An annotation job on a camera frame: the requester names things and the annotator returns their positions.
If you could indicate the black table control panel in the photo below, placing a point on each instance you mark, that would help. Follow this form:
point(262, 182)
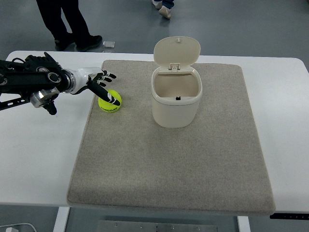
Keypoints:
point(290, 216)

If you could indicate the white table leg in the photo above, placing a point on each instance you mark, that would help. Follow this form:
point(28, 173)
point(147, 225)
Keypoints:
point(61, 219)
point(243, 224)

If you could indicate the person in blue jeans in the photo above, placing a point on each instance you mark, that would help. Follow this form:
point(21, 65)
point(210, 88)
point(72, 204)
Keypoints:
point(164, 7)

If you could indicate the beige lidded bin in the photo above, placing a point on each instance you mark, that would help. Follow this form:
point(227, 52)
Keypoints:
point(176, 86)

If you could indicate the white table leg left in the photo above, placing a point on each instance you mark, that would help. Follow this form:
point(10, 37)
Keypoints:
point(61, 219)

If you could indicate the beige felt mat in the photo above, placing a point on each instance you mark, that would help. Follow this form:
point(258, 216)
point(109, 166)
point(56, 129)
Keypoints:
point(214, 165)

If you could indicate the clear floor plate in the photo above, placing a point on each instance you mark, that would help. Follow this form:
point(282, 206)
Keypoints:
point(108, 46)

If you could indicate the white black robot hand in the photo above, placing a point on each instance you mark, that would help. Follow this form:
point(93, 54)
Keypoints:
point(94, 79)

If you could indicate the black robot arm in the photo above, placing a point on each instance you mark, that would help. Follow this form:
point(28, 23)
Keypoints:
point(38, 80)

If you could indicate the person in black trousers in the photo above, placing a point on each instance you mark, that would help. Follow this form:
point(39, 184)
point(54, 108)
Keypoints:
point(67, 25)

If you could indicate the white table leg right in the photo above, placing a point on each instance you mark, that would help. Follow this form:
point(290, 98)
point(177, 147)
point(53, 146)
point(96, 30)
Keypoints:
point(243, 224)

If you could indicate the white grey device on floor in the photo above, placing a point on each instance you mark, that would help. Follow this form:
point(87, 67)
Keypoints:
point(17, 227)

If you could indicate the yellow tennis ball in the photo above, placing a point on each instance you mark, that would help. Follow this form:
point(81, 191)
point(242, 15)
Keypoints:
point(108, 107)

